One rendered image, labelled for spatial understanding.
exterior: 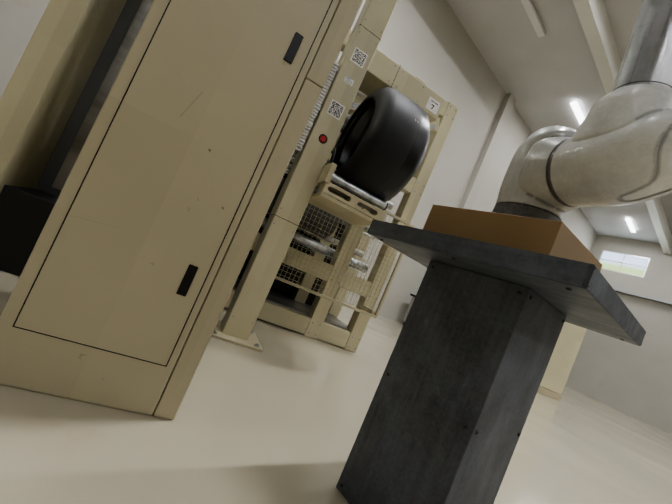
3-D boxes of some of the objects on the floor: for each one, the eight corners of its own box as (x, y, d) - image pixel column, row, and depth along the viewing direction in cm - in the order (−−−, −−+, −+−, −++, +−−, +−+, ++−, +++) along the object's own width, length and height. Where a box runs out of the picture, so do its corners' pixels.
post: (220, 335, 164) (426, -124, 177) (219, 326, 176) (411, -102, 189) (246, 343, 168) (444, -104, 182) (243, 334, 181) (429, -84, 194)
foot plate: (206, 335, 155) (208, 330, 155) (205, 318, 180) (207, 314, 180) (262, 352, 165) (264, 347, 165) (254, 334, 190) (255, 330, 190)
